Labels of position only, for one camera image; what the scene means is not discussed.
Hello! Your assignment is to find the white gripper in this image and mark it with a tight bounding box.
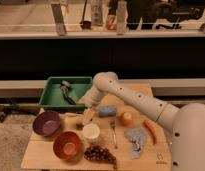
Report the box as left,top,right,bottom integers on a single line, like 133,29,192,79
78,86,106,108

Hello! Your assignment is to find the yellow banana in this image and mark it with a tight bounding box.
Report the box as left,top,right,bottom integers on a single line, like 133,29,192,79
82,108,96,125

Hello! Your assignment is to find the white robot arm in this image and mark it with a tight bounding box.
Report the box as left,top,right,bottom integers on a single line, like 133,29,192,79
79,72,205,171

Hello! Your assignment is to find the small metal cup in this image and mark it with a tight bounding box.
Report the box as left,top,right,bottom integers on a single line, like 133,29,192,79
76,122,84,129

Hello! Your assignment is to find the white cup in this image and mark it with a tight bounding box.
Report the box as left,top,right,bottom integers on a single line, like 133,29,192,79
82,123,100,143

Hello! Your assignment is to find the blue sponge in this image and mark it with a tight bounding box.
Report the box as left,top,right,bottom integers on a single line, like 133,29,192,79
98,105,117,117

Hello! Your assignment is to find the dark tool in tray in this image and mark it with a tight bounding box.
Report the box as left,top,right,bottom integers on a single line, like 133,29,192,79
60,80,76,105

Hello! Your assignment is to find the green plastic tray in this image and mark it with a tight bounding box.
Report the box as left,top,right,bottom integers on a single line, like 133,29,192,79
39,76,92,112

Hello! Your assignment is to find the orange fruit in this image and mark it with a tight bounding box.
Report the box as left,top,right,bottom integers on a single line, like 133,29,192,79
120,112,133,126

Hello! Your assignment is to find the wooden board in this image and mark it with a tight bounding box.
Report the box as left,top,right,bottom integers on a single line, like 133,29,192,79
20,82,173,171

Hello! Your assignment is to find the purple bowl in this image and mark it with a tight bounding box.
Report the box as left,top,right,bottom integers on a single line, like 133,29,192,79
32,110,61,136

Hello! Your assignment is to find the orange bowl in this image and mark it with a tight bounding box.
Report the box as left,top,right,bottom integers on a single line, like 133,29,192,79
53,131,82,161

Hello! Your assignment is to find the bunch of dark grapes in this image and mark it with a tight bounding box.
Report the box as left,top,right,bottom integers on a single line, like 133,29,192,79
84,146,117,169

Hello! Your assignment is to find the grey crumpled cloth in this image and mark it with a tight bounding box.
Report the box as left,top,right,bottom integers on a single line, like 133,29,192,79
124,126,147,159

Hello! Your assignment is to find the orange carrot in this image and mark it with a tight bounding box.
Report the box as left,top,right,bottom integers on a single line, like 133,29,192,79
143,120,157,145

